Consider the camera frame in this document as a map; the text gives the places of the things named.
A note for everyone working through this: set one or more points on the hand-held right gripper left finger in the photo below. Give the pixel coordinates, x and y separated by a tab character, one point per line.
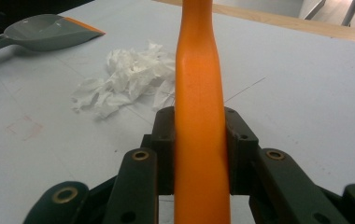
164	146

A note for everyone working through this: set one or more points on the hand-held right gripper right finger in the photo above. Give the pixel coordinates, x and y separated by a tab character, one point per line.
239	146

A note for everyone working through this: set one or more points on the white tissue paper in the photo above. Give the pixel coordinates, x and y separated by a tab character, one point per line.
129	77

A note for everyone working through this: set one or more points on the grey dustpan with orange lip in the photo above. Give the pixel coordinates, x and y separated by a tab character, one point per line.
48	34

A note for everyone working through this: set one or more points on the wooden table rim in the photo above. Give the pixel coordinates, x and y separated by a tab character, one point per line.
291	21

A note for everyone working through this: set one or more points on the metal stand leg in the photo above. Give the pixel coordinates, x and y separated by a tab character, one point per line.
315	9
351	12

